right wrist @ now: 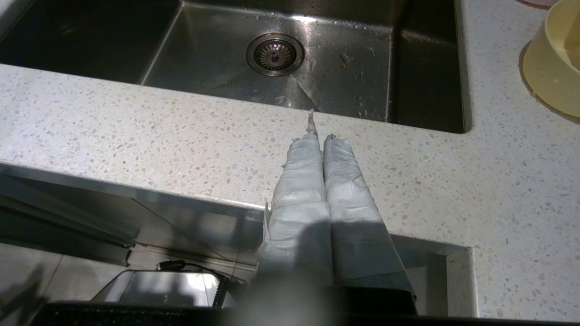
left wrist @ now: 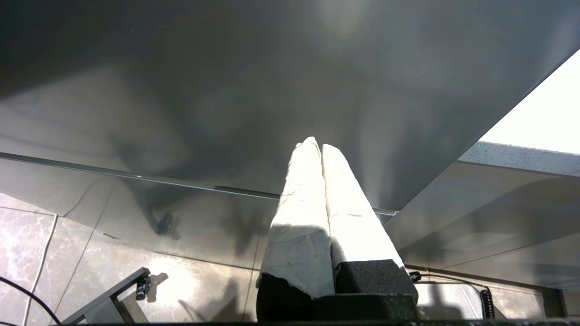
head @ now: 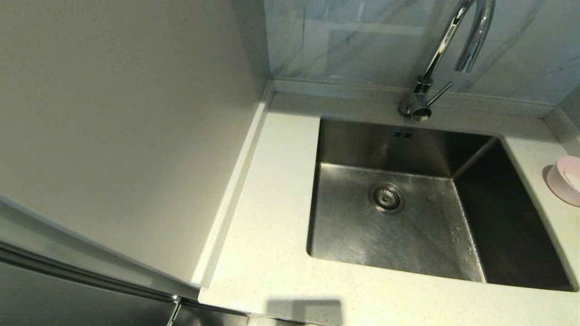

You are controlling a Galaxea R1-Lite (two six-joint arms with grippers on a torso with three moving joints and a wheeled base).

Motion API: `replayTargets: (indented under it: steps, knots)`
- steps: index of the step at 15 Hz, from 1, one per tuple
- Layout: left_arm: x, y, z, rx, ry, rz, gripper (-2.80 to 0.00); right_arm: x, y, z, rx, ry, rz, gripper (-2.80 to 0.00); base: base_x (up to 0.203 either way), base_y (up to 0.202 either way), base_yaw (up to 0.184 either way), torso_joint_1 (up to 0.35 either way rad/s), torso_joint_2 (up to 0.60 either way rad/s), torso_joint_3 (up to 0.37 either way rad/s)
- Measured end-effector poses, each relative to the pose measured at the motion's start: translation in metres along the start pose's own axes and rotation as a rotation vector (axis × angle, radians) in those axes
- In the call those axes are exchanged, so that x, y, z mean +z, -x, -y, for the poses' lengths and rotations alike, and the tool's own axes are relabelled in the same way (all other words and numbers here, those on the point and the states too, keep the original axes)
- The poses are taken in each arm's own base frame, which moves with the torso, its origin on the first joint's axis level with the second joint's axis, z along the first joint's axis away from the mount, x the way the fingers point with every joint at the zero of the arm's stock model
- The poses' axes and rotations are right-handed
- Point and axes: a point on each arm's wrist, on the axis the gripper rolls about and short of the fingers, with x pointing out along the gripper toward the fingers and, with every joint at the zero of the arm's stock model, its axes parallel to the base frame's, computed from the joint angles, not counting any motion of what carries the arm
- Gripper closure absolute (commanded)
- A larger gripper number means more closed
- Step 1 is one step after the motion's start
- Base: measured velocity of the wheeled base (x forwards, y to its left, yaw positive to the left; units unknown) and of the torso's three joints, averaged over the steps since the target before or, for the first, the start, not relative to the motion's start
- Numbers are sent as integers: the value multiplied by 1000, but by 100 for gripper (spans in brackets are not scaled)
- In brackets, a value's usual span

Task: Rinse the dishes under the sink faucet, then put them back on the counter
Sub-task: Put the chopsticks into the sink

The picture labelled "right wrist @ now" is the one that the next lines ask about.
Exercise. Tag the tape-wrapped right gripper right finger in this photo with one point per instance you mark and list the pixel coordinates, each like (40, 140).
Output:
(349, 203)

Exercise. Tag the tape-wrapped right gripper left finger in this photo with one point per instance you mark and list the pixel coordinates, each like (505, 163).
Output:
(301, 190)

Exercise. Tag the yellow plastic bowl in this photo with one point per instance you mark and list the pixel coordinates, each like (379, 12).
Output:
(550, 68)

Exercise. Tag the pink plastic bowl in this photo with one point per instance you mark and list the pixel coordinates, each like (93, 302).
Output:
(539, 2)

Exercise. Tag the shiny metal robot base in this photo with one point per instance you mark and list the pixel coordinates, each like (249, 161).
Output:
(158, 287)

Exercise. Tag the stainless steel sink basin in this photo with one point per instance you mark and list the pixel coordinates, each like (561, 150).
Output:
(353, 59)

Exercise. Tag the under-counter cabinet front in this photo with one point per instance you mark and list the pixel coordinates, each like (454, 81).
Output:
(204, 226)

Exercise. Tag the round metal drain strainer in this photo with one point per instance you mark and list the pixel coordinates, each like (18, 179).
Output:
(275, 53)

